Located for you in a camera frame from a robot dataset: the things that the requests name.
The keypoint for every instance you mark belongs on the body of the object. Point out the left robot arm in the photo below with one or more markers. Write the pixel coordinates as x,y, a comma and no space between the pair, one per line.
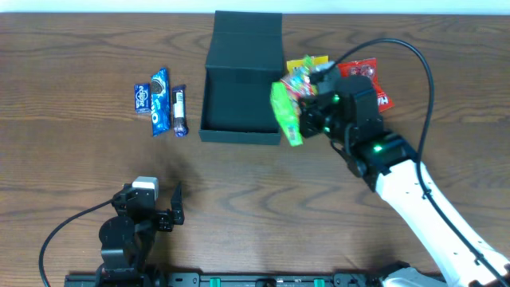
127,239

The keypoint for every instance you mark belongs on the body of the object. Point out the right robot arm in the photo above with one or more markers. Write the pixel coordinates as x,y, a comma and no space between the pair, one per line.
392,169

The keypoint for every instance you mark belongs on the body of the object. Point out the dark green open box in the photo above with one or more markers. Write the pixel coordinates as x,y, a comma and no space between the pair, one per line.
245,57

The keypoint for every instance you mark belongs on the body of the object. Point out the green Haribo candy bag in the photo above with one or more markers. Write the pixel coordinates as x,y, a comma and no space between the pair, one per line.
285,99

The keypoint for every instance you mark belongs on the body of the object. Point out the red Hacks candy bag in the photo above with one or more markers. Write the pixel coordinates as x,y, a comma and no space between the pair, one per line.
367,68

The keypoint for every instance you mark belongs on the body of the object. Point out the yellow Hacks candy bag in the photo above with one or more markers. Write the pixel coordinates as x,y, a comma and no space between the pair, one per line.
306,61

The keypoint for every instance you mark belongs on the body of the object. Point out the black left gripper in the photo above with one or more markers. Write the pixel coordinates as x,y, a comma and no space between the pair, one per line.
160,218

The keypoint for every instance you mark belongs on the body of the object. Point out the blue Oreo cookie pack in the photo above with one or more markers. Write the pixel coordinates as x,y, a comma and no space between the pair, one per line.
160,102

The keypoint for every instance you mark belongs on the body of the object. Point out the blue Eclipse mints tin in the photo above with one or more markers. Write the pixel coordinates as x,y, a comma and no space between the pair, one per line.
142,98

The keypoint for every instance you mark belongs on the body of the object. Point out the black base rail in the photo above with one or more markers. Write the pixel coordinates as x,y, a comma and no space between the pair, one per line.
222,280

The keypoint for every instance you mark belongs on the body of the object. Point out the dark blue chocolate bar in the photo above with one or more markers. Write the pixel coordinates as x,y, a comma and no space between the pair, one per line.
179,111

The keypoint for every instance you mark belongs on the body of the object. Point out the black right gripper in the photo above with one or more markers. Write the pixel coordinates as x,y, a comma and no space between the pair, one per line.
309,119

